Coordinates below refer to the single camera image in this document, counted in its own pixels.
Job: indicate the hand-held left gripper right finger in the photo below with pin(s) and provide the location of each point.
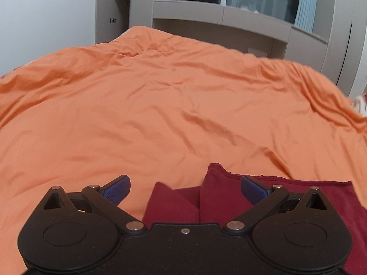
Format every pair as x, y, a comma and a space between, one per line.
253, 189

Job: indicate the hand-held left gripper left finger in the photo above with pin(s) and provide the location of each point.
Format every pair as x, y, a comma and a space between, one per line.
117, 191

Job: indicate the dark red sweater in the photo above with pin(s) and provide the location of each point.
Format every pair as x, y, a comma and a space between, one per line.
329, 203

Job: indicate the orange duvet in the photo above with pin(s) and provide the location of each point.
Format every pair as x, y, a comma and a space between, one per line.
143, 106

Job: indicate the grey wardrobe door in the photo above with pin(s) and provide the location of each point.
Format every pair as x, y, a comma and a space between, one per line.
107, 11

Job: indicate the light blue curtain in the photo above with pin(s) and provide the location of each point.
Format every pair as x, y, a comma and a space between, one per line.
306, 3

